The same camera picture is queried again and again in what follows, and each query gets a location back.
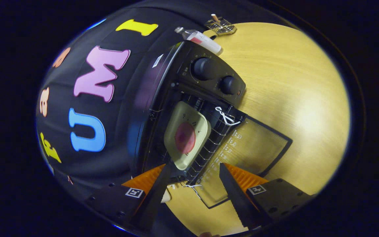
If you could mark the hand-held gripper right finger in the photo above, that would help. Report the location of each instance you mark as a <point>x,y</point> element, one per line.
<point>239,204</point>

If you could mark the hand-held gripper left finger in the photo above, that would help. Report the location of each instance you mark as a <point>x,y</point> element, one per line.
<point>153,204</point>

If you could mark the cream square plate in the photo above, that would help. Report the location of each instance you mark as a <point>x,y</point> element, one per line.
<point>171,140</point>

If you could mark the pink round ham slice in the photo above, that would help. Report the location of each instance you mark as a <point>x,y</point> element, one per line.
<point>185,138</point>

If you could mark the black toaster oven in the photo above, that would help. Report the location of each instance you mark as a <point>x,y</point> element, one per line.
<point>206,69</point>

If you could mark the clear bottle with red label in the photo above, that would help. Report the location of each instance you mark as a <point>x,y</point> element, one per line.
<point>206,41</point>

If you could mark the orange and white tube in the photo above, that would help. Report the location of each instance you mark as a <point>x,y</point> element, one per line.
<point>215,18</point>

